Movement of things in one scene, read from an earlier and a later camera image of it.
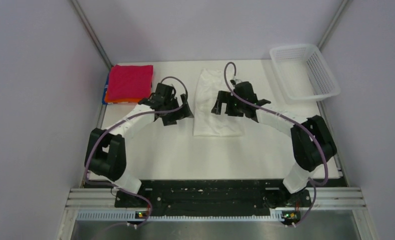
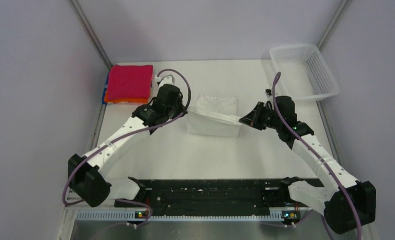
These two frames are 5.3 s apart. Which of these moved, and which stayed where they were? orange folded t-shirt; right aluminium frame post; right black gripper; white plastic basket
Moved: right black gripper
Stayed: orange folded t-shirt; right aluminium frame post; white plastic basket
